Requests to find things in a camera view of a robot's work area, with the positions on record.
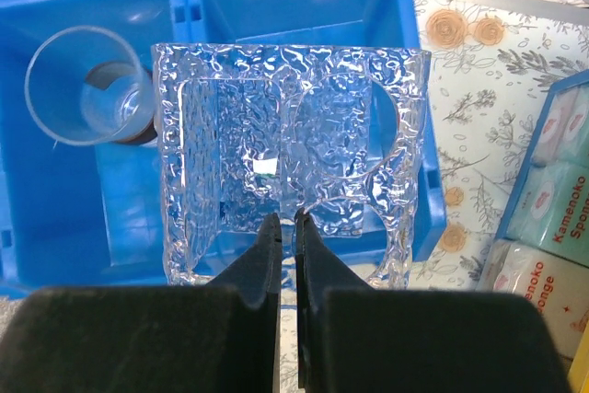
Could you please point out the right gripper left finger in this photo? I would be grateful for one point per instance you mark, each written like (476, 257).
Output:
(216, 337)

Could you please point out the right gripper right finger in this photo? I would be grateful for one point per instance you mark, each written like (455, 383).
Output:
(355, 338)

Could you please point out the clear textured acrylic holder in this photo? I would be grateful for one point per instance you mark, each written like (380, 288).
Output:
(247, 130)

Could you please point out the right blue divided bin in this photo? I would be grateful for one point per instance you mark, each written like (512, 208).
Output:
(144, 141)

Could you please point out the sponge package box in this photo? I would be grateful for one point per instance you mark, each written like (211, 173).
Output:
(540, 250)

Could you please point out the yellow shelf divider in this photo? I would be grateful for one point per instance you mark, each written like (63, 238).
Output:
(578, 373)

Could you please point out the clear plastic cup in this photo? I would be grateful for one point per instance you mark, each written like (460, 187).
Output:
(86, 85)

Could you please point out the floral table mat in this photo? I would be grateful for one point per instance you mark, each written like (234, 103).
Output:
(478, 112)

